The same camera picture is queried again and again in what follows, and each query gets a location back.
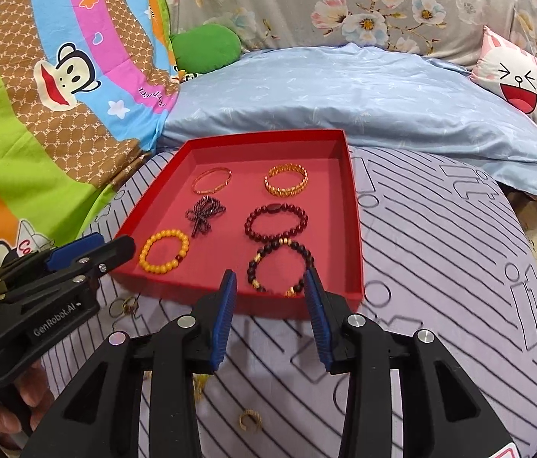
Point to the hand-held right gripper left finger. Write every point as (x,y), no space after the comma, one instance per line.
(223,324)

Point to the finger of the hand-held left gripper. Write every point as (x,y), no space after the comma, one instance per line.
(73,250)
(116,250)

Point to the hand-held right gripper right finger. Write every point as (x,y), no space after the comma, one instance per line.
(321,324)

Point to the red cardboard box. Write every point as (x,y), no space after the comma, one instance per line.
(235,210)

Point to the thin gold bangle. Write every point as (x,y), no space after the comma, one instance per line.
(226,179)

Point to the person's left hand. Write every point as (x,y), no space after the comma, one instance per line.
(39,391)

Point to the gold hoop earring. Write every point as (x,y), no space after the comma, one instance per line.
(249,417)

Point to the cartoon monkey printed blanket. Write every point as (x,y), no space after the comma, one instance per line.
(58,129)

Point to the green pillow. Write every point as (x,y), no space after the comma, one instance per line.
(206,47)

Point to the light blue pillow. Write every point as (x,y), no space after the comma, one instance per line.
(345,95)

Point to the grey floral sheet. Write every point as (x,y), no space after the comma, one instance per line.
(297,0)

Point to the white bunny face cushion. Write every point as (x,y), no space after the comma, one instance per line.
(511,76)

